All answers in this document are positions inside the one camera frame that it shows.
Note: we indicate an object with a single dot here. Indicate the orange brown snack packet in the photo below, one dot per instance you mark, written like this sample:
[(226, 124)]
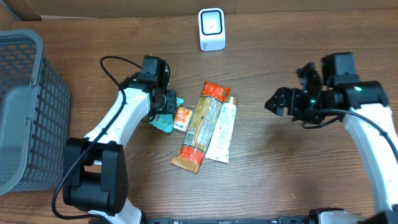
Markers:
[(201, 127)]

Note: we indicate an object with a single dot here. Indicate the teal snack pouch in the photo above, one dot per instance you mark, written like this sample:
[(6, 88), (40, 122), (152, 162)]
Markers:
[(164, 122)]

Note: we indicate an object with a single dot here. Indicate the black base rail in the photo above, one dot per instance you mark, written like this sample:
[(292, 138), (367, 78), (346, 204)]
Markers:
[(248, 220)]

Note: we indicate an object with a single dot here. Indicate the white barcode scanner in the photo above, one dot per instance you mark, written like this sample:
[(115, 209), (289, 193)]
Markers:
[(211, 28)]

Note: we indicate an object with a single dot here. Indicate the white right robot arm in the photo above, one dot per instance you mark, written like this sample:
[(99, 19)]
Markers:
[(364, 110)]

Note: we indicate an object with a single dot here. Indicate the small orange box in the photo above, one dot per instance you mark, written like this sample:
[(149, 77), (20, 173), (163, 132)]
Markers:
[(182, 119)]

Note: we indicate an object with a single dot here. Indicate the white tube gold cap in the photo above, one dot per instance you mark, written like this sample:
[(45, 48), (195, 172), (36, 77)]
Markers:
[(219, 148)]

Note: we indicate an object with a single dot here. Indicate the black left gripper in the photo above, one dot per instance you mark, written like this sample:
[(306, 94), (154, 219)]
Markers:
[(172, 94)]

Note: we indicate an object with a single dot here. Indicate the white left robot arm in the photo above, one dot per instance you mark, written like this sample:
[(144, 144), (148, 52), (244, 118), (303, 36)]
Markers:
[(94, 167)]

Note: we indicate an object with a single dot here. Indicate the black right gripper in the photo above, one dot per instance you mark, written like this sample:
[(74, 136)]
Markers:
[(282, 96)]

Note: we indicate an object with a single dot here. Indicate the grey plastic mesh basket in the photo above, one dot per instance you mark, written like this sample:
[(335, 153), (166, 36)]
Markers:
[(35, 114)]

